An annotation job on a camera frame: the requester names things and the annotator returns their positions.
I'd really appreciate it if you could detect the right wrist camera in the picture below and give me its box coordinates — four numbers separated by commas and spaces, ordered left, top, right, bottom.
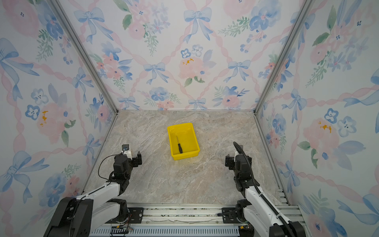
234, 145, 245, 163

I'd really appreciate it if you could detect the aluminium corner post right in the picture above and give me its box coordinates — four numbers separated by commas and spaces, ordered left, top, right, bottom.
254, 0, 314, 115

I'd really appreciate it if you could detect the thin black left cable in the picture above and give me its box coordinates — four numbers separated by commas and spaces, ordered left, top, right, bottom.
97, 153, 122, 181

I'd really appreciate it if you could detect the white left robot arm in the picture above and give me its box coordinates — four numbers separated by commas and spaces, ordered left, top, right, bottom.
44, 150, 143, 237

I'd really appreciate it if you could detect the yellow plastic bin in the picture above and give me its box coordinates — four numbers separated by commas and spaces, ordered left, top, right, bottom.
167, 123, 200, 161

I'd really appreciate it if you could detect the aluminium corner post left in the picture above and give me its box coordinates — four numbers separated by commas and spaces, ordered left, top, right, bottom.
47, 0, 119, 115

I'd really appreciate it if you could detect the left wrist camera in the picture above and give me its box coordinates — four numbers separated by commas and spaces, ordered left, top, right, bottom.
121, 144, 132, 159

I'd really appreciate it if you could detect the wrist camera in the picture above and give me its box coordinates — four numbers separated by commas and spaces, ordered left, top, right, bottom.
121, 144, 132, 159
234, 145, 245, 163

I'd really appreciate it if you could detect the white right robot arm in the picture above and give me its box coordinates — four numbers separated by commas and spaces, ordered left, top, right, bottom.
218, 153, 306, 237

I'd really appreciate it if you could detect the black corrugated cable conduit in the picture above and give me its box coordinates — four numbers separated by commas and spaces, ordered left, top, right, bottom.
232, 141, 297, 237

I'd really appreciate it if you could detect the black handled screwdriver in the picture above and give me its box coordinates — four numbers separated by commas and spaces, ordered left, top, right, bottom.
176, 136, 183, 154

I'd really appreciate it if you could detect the aluminium corner post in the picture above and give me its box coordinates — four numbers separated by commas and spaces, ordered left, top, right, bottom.
47, 0, 119, 115
254, 0, 314, 115

